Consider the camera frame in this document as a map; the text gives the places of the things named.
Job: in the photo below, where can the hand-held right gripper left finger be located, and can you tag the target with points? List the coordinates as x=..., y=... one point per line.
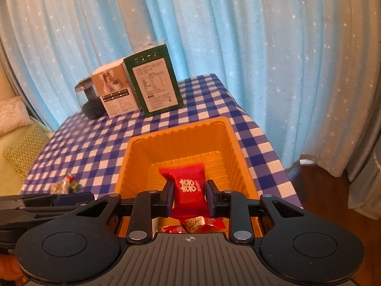
x=170, y=199

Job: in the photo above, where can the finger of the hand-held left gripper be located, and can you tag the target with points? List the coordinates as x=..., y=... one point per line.
x=35, y=214
x=74, y=198

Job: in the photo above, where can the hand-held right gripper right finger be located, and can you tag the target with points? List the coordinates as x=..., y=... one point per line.
x=210, y=198

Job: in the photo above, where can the orange plastic tray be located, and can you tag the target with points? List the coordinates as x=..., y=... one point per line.
x=143, y=155

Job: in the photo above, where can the person's left hand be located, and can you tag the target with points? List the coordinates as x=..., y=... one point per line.
x=9, y=269

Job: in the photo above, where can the light green sofa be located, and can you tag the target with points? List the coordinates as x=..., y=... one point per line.
x=9, y=172

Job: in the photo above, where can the green zigzag pillow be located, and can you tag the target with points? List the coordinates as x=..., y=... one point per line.
x=26, y=149

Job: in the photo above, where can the dark green glass humidifier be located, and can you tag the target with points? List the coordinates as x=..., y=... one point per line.
x=89, y=107

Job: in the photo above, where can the white embroidered pillow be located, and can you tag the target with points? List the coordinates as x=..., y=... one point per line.
x=12, y=114

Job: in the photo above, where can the white carton box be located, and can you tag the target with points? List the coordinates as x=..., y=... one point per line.
x=116, y=95

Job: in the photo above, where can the green carton box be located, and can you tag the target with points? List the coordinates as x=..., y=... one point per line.
x=154, y=89

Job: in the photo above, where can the grey curtain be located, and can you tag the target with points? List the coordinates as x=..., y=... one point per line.
x=363, y=190
x=12, y=74

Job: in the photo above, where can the blue star-print curtain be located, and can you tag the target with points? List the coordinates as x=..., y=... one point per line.
x=238, y=35

